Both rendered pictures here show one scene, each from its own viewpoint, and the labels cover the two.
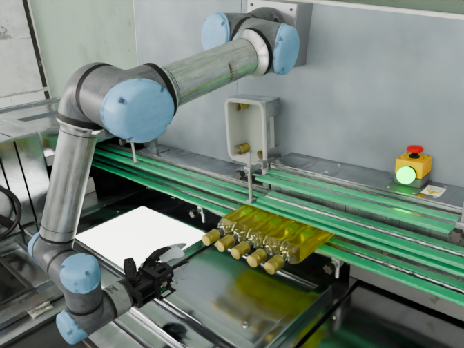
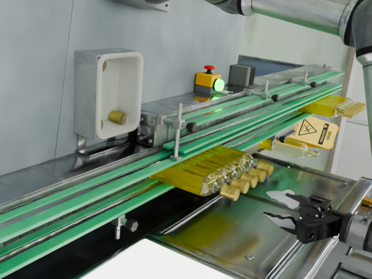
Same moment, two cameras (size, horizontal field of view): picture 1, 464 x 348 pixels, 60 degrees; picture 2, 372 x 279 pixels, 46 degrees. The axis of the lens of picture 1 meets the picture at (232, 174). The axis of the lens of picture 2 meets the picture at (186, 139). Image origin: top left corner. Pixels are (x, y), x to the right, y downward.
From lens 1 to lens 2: 1.79 m
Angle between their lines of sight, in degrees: 94
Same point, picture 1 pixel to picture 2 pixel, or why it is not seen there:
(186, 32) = not seen: outside the picture
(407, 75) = (197, 16)
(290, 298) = (249, 199)
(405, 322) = not seen: hidden behind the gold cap
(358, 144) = (172, 78)
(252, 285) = (237, 214)
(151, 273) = (327, 202)
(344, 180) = (206, 102)
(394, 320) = not seen: hidden behind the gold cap
